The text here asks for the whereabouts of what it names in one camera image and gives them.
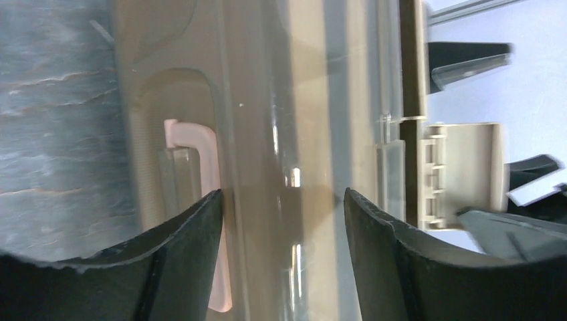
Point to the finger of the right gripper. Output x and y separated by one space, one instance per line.
514 237

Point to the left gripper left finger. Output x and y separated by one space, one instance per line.
165 273

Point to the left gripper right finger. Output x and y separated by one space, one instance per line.
403 273

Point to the translucent brown plastic toolbox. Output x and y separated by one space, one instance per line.
283 105

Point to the black clear-lid tool case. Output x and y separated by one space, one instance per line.
450 61

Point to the aluminium frame rail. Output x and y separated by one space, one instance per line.
465 9

